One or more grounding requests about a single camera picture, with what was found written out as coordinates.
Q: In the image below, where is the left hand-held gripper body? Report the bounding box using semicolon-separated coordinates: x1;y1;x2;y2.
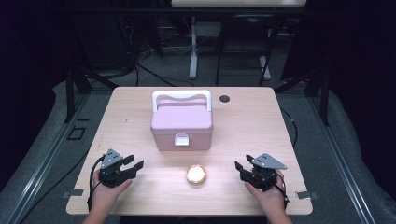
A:
98;148;126;189

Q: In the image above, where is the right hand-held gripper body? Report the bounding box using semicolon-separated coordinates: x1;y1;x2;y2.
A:
248;152;288;192

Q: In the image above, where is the pink storage box white handle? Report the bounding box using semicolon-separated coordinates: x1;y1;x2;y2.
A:
150;90;215;152

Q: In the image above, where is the person's right hand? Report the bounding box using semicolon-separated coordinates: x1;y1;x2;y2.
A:
244;174;287;216

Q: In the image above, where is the person's left hand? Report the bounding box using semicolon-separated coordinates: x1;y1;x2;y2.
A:
91;169;134;214

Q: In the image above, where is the grey tape tab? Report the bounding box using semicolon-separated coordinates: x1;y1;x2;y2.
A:
295;190;319;201
61;189;84;199

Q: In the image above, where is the black metal stand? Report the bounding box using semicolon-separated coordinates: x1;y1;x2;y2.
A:
63;31;120;124
274;65;331;127

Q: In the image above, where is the white desk with white legs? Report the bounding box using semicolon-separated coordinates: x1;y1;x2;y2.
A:
171;0;307;81

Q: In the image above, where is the black chair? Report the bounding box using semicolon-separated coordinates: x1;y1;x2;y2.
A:
215;12;278;87

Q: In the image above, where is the left hand-held gripper black cable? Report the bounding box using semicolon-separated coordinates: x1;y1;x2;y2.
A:
87;154;106;213

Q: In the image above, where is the hand-held gripper black cable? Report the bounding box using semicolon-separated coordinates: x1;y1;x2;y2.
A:
87;154;106;213
274;172;290;209

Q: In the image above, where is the right hand-held gripper black cable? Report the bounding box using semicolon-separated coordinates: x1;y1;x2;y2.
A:
274;172;290;209

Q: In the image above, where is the black floor cable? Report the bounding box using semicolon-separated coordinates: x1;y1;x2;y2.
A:
279;106;299;149
134;61;196;88
18;149;92;224

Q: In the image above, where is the aluminium floor rail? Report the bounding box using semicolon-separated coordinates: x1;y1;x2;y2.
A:
306;92;378;224
0;92;91;224

